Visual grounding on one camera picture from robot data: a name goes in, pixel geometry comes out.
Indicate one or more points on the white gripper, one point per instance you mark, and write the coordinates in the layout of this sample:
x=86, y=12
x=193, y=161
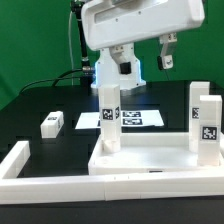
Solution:
x=108, y=23

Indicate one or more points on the marker sheet black white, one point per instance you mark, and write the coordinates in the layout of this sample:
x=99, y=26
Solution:
x=140, y=118

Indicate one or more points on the white U-shaped fence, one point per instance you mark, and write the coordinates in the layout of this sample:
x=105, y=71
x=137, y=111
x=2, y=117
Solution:
x=16, y=190

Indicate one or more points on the white desk top tray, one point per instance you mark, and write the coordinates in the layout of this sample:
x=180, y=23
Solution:
x=145, y=153

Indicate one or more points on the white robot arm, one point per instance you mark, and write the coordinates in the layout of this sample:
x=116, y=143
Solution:
x=107, y=72

